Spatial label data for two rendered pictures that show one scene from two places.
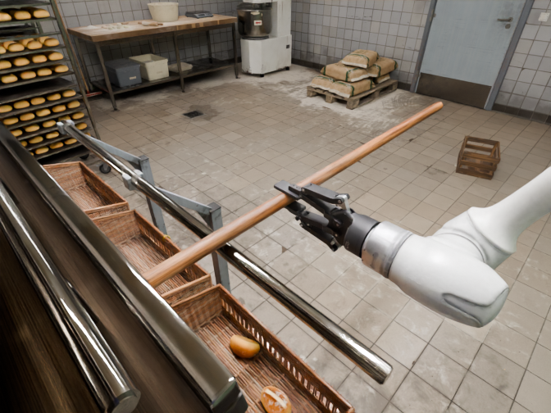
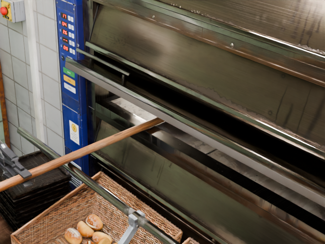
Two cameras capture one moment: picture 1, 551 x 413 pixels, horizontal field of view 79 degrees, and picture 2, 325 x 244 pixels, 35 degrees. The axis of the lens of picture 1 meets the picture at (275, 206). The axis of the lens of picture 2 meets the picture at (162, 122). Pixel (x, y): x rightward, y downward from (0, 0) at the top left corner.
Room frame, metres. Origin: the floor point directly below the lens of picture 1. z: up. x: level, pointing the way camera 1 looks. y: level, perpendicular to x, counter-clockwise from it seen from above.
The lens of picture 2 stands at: (2.00, 0.45, 2.20)
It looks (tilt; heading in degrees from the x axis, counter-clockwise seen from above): 29 degrees down; 181
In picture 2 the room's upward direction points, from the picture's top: 2 degrees clockwise
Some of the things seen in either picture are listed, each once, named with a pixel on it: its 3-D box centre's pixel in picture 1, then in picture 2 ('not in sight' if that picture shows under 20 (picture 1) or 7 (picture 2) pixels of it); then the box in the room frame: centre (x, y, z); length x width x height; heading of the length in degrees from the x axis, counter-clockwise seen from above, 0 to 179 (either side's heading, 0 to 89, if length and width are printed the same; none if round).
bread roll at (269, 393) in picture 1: (275, 400); not in sight; (0.43, 0.00, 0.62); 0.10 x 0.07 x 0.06; 48
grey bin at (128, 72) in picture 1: (121, 72); not in sight; (4.85, 2.13, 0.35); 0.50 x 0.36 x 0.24; 45
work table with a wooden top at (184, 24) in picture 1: (165, 56); not in sight; (5.35, 1.64, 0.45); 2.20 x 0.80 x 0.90; 135
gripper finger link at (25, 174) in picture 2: (289, 189); (22, 172); (0.59, -0.03, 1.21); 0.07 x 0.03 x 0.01; 46
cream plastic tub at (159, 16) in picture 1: (164, 11); not in sight; (5.51, 1.59, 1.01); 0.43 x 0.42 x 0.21; 135
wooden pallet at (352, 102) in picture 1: (352, 88); not in sight; (5.05, -1.15, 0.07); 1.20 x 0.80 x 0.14; 135
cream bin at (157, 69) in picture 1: (149, 66); not in sight; (5.15, 1.84, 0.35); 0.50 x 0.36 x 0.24; 47
